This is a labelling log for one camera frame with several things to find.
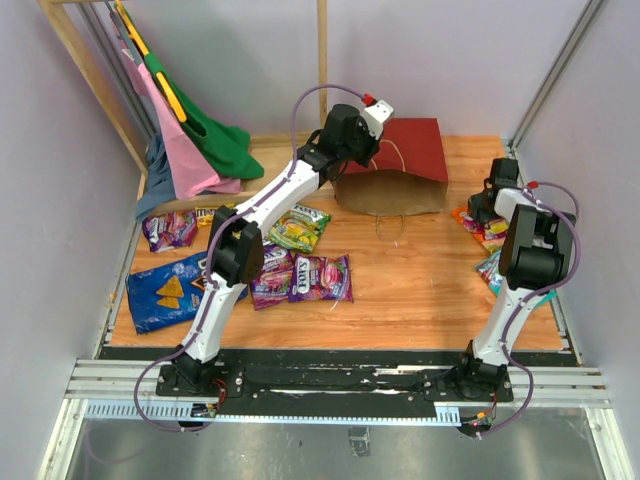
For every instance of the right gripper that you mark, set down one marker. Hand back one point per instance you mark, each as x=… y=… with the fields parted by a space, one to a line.
x=476 y=212

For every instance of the orange foxs candy bag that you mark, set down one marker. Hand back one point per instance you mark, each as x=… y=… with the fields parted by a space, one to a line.
x=490 y=235

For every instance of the teal orange snack bag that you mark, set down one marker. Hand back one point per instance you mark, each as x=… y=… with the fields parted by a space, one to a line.
x=488 y=270

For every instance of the red brown paper bag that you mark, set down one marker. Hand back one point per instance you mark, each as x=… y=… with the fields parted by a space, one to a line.
x=407 y=177

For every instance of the green foxs candy bag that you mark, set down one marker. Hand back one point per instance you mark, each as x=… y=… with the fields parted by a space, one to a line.
x=299 y=229

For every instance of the purple berries candy bag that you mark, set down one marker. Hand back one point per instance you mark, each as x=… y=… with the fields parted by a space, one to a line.
x=272 y=285

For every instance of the yellow candy bag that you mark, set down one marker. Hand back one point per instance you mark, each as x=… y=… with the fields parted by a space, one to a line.
x=205 y=215

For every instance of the blue chips bag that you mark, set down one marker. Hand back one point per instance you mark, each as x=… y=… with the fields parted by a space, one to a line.
x=166 y=295

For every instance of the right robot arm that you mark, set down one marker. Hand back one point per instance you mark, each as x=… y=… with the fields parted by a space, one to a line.
x=540 y=253

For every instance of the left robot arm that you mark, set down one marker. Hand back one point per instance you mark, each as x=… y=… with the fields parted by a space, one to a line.
x=236 y=253

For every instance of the wooden clothes rack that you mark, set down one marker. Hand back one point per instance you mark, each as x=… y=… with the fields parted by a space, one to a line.
x=64 y=27

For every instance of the green cloth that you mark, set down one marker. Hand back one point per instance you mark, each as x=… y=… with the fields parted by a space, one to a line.
x=226 y=148

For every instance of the pink cloth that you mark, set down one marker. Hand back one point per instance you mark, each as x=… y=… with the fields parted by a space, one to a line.
x=191 y=173

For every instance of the blue grey cloth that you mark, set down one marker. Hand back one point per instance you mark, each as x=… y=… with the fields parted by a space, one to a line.
x=160 y=188

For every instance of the yellow hanger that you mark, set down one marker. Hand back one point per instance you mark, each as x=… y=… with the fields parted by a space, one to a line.
x=159 y=77

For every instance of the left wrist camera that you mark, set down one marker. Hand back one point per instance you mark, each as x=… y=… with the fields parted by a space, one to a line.
x=376 y=116

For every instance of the right aluminium frame post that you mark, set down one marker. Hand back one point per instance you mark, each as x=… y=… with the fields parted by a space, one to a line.
x=577 y=35

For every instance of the aluminium frame post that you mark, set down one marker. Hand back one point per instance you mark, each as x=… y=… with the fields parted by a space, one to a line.
x=577 y=35
x=100 y=26

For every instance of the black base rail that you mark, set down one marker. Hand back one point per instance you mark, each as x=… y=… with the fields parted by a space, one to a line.
x=329 y=382

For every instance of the left aluminium frame post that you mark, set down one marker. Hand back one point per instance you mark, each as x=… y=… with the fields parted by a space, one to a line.
x=100 y=26

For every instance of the front aluminium rail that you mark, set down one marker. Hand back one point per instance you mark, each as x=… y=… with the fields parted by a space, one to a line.
x=554 y=387

